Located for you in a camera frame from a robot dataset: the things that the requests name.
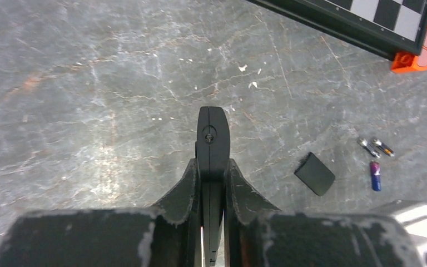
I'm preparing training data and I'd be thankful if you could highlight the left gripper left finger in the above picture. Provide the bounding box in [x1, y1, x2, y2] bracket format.
[0, 159, 201, 266]

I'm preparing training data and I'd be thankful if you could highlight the dark battery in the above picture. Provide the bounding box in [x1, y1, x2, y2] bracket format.
[358, 138, 380, 159]
[371, 138, 395, 157]

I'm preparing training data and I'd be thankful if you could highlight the black grey checkerboard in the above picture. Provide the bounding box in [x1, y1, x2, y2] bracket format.
[253, 0, 427, 61]

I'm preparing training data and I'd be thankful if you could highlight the black battery cover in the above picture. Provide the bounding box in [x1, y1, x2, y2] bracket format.
[294, 152, 335, 196]

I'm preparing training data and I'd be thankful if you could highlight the orange round object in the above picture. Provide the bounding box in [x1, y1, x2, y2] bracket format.
[391, 33, 427, 74]

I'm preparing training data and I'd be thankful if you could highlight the blue battery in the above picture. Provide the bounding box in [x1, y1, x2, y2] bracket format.
[370, 161, 381, 191]

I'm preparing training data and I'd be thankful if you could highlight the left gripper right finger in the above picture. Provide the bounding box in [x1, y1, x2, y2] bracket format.
[225, 160, 422, 266]

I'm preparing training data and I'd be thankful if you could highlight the black remote control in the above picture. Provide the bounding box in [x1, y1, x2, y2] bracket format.
[195, 106, 230, 266]

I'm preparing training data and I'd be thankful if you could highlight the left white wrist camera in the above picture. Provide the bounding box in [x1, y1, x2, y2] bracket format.
[370, 200, 427, 266]

